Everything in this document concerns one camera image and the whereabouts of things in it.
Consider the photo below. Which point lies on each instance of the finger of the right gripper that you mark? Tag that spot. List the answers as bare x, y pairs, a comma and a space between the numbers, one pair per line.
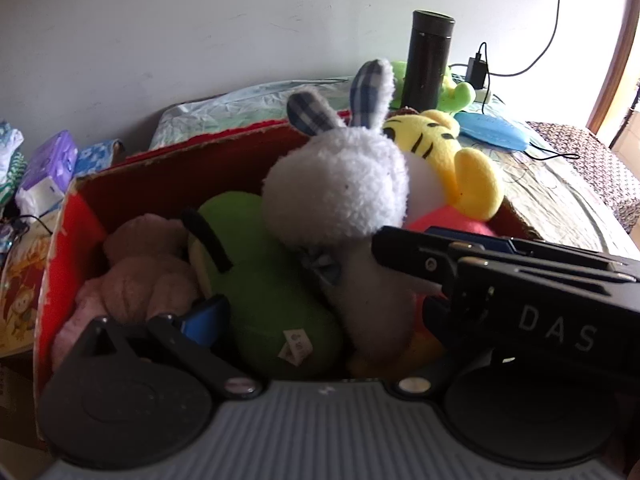
537, 249
415, 259

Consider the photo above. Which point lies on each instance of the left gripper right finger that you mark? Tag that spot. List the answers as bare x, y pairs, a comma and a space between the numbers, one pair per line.
415, 385

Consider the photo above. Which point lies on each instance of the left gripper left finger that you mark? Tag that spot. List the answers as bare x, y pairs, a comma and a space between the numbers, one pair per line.
189, 341

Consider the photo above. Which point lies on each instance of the yellow tiger plush toy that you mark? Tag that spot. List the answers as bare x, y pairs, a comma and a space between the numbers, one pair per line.
450, 186

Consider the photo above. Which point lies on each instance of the pink plush bear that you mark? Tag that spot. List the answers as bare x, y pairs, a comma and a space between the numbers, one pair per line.
148, 276

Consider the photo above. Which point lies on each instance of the green plush doll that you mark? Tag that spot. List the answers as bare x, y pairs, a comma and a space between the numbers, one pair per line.
279, 319

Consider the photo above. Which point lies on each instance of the white plush rabbit plaid ears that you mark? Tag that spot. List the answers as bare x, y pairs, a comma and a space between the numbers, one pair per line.
328, 198

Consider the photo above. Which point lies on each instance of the cartoon print bed sheet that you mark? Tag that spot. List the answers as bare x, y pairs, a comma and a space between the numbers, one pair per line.
549, 196

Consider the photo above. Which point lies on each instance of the blue oval case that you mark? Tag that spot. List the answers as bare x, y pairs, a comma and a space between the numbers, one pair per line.
495, 131

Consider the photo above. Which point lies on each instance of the green frog plush toy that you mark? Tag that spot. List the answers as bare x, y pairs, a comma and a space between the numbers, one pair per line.
453, 97

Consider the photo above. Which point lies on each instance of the white power strip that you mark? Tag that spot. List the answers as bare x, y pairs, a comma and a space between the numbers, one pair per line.
483, 96

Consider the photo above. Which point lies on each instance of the red cardboard box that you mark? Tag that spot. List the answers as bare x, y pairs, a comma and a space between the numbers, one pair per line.
114, 381

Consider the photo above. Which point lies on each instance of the black plug adapter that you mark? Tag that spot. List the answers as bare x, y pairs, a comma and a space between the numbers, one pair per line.
476, 72

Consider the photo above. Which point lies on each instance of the brown patterned covered stool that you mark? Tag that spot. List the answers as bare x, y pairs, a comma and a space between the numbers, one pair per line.
617, 186

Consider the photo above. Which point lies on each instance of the cartoon printed carton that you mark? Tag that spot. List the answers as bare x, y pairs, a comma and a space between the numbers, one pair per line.
20, 285

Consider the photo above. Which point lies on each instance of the black cylindrical flask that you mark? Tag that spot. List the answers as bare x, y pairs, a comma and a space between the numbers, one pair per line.
427, 59

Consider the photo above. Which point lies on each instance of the blue patterned tissue pack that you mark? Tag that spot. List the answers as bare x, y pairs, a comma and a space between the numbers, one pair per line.
99, 157

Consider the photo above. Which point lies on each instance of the purple tissue pack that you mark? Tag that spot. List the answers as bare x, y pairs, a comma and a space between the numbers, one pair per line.
48, 175

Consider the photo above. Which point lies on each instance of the wooden door frame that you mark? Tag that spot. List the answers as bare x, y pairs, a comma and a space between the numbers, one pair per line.
603, 108

